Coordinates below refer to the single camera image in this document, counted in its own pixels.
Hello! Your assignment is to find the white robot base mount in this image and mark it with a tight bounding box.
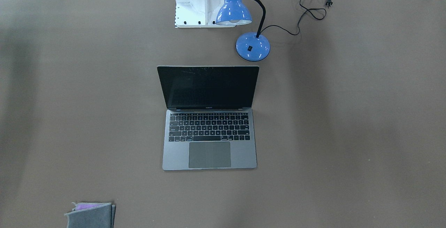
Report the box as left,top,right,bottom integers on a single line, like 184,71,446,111
174,0,233,28

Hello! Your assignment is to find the grey folded cloth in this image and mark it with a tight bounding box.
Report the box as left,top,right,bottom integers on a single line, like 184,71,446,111
65,202,116,228

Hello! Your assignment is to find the blue desk lamp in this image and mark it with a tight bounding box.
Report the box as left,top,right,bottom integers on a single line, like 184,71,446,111
215,0,270,62

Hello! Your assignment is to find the grey laptop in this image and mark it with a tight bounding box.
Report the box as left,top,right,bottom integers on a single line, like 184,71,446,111
157,65,260,171

